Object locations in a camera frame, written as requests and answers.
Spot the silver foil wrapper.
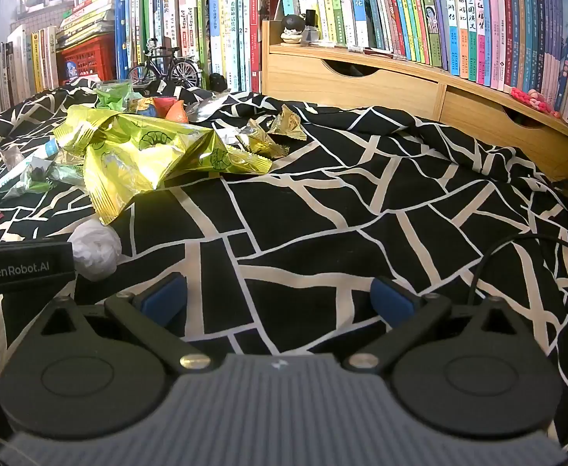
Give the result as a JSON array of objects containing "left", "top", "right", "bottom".
[{"left": 187, "top": 94, "right": 229, "bottom": 124}]

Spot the crumpled white paper ball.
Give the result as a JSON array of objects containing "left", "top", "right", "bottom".
[{"left": 68, "top": 219, "right": 122, "bottom": 282}]

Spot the black white patterned blanket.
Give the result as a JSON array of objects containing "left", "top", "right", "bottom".
[{"left": 0, "top": 78, "right": 568, "bottom": 466}]

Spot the row of pale upright books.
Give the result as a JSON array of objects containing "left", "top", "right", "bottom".
[{"left": 0, "top": 24, "right": 61, "bottom": 117}]

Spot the black round figurine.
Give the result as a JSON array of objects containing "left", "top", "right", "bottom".
[{"left": 280, "top": 14, "right": 306, "bottom": 47}]

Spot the orange snack packet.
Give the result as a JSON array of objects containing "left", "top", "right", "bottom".
[{"left": 153, "top": 97, "right": 190, "bottom": 124}]

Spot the row of colourful paperback books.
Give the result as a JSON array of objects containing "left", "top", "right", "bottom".
[{"left": 276, "top": 0, "right": 568, "bottom": 127}]

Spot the wooden desk shelf with drawers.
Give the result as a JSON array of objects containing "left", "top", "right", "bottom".
[{"left": 262, "top": 19, "right": 568, "bottom": 180}]

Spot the green plastic wrapper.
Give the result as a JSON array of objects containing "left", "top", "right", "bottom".
[{"left": 94, "top": 80, "right": 141, "bottom": 112}]

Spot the stack of flat books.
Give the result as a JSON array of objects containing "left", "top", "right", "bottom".
[{"left": 56, "top": 0, "right": 117, "bottom": 49}]

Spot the clear green wrapper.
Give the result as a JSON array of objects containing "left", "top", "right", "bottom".
[{"left": 17, "top": 160, "right": 88, "bottom": 197}]

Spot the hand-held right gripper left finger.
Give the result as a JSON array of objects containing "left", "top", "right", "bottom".
[{"left": 35, "top": 273, "right": 213, "bottom": 376}]

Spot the pink braided bracelet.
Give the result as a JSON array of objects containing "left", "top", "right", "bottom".
[{"left": 509, "top": 87, "right": 563, "bottom": 117}]

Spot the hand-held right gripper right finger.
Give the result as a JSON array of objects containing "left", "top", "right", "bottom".
[{"left": 341, "top": 276, "right": 523, "bottom": 376}]

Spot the large yellow green snack bag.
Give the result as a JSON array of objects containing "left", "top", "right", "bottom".
[{"left": 53, "top": 103, "right": 274, "bottom": 226}]

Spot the small gold snack wrapper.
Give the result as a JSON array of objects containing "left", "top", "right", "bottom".
[
  {"left": 267, "top": 104, "right": 308, "bottom": 141},
  {"left": 235, "top": 123, "right": 289, "bottom": 158}
]

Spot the black cable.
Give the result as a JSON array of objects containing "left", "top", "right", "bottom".
[{"left": 468, "top": 234, "right": 568, "bottom": 311}]

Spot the row of tall upright books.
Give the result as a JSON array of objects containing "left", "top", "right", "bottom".
[{"left": 114, "top": 0, "right": 265, "bottom": 93}]

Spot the white blue packet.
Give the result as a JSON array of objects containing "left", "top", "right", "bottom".
[{"left": 0, "top": 138, "right": 61, "bottom": 190}]

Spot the black model bicycle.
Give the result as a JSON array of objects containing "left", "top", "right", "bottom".
[{"left": 127, "top": 39, "right": 202, "bottom": 90}]

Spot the red plastic crate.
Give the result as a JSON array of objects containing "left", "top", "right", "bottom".
[{"left": 56, "top": 34, "right": 120, "bottom": 88}]

